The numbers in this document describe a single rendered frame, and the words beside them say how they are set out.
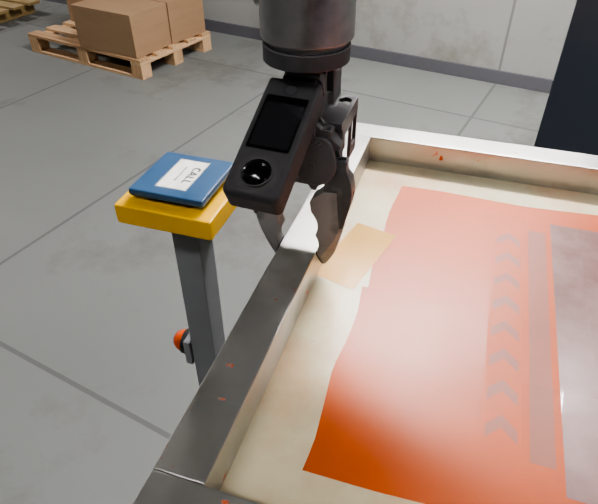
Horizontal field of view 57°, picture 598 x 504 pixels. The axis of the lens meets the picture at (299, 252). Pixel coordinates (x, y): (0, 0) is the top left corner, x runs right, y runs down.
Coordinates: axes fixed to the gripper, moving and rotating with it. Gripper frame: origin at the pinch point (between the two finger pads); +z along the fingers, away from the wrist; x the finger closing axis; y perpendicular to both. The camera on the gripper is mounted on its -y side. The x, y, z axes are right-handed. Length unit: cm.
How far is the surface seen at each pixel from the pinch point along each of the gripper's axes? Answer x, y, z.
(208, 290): 17.1, 10.6, 19.3
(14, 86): 257, 221, 98
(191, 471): -0.7, -24.9, -0.9
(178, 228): 16.9, 5.4, 4.6
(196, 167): 18.3, 13.9, 1.2
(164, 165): 22.5, 13.2, 1.2
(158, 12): 183, 280, 64
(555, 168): -25.1, 25.3, 0.0
